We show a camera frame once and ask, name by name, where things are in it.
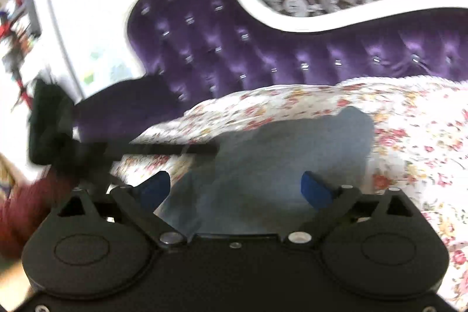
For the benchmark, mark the grey knit garment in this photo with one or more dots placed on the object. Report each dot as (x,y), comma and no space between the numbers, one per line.
(263,165)

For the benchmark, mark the person's left forearm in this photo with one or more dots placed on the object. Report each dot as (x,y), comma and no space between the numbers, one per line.
(25,209)

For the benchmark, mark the floral bed blanket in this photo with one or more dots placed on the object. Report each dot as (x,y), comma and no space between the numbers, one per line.
(409,122)

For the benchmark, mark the white door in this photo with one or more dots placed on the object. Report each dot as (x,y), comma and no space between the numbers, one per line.
(80,16)

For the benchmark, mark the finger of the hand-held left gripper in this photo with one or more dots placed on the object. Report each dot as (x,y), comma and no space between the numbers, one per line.
(164,150)

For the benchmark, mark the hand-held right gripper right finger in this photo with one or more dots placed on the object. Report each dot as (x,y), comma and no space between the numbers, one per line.
(314,189)

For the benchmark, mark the dark purple cushion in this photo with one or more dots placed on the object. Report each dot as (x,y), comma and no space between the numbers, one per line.
(124,103)

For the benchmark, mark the purple tufted headboard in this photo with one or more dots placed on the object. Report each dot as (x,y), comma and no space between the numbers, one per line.
(219,38)

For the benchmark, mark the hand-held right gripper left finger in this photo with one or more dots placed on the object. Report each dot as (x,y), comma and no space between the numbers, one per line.
(155,187)

